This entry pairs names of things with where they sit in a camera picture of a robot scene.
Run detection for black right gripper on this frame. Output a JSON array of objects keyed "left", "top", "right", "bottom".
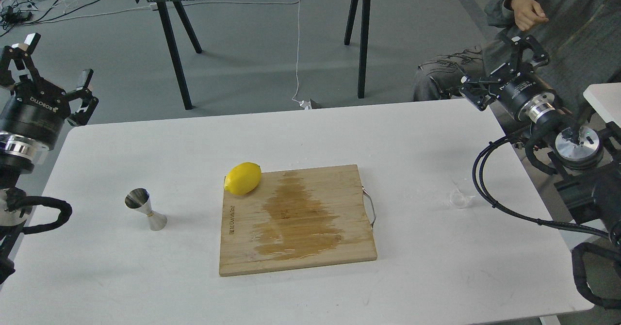
[{"left": 459, "top": 33, "right": 556, "bottom": 122}]

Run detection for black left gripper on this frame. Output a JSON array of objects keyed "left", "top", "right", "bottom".
[{"left": 0, "top": 33, "right": 99, "bottom": 150}]

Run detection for small clear glass cup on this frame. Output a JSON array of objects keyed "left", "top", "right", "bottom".
[{"left": 448, "top": 179, "right": 478, "bottom": 209}]

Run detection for steel jigger measuring cup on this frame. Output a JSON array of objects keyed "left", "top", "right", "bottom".
[{"left": 124, "top": 188, "right": 168, "bottom": 231}]

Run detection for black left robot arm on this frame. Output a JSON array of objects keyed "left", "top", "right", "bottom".
[{"left": 0, "top": 33, "right": 99, "bottom": 282}]

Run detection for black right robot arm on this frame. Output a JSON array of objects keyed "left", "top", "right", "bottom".
[{"left": 459, "top": 29, "right": 621, "bottom": 309}]

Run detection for person's hand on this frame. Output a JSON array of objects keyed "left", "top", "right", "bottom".
[{"left": 509, "top": 0, "right": 549, "bottom": 33}]

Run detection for seated person grey clothes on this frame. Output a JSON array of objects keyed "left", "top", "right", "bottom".
[{"left": 413, "top": 0, "right": 621, "bottom": 114}]

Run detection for white side table corner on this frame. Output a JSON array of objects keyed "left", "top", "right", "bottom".
[{"left": 583, "top": 82, "right": 621, "bottom": 127}]

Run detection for yellow lemon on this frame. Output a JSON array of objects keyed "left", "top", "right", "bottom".
[{"left": 224, "top": 162, "right": 261, "bottom": 196}]

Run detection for bamboo cutting board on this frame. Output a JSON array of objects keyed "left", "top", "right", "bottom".
[{"left": 219, "top": 164, "right": 377, "bottom": 277}]

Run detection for floor cable bundle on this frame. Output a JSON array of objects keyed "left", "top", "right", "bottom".
[{"left": 0, "top": 0, "right": 122, "bottom": 30}]

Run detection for white hanging cable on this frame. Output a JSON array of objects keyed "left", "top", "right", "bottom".
[{"left": 290, "top": 0, "right": 321, "bottom": 110}]

